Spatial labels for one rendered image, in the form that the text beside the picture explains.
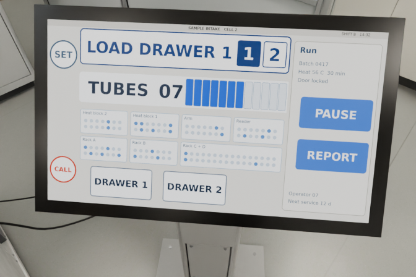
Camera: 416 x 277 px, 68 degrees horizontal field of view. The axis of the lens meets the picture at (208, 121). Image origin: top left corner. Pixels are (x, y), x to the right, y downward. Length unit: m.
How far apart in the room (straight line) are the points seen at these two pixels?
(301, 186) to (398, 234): 1.32
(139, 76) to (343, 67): 0.29
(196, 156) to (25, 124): 1.87
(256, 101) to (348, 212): 0.21
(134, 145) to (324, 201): 0.29
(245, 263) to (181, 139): 1.06
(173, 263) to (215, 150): 1.05
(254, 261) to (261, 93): 1.10
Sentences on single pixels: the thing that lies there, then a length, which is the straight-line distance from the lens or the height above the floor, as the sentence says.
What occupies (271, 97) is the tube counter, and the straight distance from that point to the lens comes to 0.44.
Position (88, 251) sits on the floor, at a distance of 1.59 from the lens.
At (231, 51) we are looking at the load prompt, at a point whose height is 1.16.
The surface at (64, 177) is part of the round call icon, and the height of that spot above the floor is 1.01.
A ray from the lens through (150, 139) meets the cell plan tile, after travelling 0.46.
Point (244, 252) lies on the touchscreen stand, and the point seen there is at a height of 0.03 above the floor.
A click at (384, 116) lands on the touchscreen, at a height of 1.10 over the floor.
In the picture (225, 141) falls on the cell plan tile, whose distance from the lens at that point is 0.45.
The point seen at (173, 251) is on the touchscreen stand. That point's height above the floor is 0.04.
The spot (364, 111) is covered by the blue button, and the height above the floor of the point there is 1.10.
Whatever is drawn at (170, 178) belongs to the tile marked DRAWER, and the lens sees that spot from 0.47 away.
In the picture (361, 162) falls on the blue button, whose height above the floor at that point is 1.04.
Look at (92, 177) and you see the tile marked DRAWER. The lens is 0.50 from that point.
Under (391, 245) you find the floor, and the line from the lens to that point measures 1.73.
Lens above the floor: 1.40
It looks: 46 degrees down
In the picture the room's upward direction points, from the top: straight up
